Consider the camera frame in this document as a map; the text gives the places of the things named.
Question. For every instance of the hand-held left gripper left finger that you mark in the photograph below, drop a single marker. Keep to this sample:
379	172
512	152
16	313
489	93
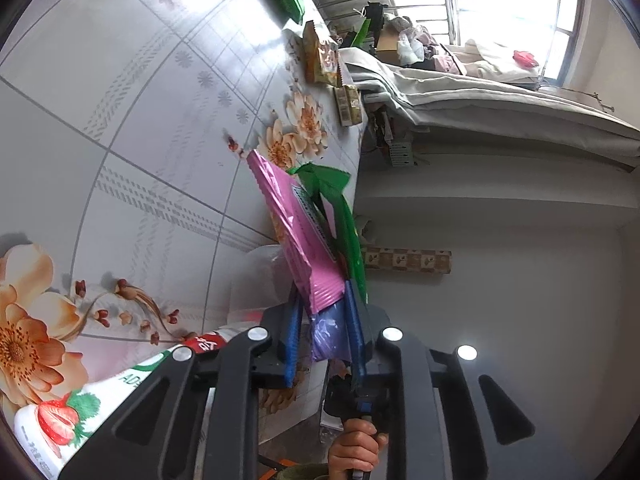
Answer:
294	345

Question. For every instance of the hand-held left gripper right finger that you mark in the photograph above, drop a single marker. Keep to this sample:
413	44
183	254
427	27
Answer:
356	330

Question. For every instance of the purple plastic wrapper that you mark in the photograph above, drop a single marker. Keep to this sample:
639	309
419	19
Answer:
327	332

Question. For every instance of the large green snack packet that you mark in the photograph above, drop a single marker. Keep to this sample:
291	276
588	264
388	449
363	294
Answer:
350	240

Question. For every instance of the pink snack packet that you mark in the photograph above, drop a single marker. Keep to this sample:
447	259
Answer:
300	240

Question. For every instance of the person's right hand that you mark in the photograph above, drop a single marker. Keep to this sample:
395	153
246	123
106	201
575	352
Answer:
355	450

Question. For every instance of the clear plastic container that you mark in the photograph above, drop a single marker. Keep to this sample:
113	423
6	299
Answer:
255	280

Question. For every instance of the patterned paper roll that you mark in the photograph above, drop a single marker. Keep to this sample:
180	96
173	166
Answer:
405	261

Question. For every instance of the grey crate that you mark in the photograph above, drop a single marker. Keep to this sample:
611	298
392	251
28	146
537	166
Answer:
400	154

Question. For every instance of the olive snack box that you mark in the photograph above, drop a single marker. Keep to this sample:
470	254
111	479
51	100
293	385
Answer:
349	105

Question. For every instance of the white strawberry print packet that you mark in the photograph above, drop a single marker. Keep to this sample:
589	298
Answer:
60	420

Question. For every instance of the beige curtain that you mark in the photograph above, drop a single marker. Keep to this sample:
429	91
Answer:
500	110

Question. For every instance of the orange white snack packet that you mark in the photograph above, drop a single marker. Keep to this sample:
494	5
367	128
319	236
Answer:
322	55

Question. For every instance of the brown cardboard box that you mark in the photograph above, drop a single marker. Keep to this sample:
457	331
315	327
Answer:
387	50

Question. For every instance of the pink folded cloth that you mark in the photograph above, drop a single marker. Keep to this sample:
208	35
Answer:
440	55

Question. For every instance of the white plastic bag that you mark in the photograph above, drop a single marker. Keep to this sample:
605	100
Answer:
411	47

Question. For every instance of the floral tablecloth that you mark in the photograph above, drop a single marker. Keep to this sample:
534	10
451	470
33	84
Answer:
125	110

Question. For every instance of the folded beige quilt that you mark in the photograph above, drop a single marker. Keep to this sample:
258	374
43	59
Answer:
490	62

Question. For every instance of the red pink item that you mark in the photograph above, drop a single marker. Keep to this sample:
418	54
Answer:
525	57

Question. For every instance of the wall hook rack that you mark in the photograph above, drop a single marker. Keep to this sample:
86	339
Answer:
607	106

